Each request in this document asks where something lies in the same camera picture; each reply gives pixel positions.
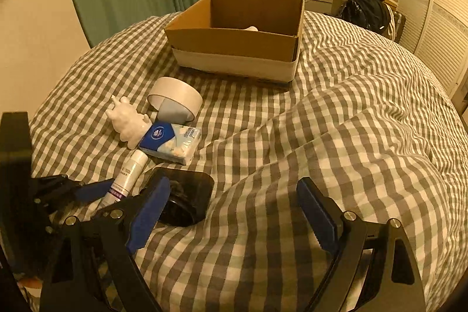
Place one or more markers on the white tape roll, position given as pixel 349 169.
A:
pixel 175 89

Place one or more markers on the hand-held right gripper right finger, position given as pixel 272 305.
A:
pixel 318 217

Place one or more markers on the black square tray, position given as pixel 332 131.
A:
pixel 193 187

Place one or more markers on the blue tissue pack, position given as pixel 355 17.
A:
pixel 172 144

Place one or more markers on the cardboard box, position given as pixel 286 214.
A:
pixel 234 41

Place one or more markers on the grey checkered blanket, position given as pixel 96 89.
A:
pixel 274 151

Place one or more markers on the white animal figurine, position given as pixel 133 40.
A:
pixel 128 122

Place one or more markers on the white louvred wardrobe doors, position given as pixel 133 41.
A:
pixel 438 16

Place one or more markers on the white item in box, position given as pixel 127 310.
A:
pixel 252 29

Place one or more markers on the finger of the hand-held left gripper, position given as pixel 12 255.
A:
pixel 93 191

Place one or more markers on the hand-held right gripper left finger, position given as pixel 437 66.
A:
pixel 146 217

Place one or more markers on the black backpack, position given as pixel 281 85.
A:
pixel 365 12

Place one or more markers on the white cream tube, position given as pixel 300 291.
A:
pixel 126 173

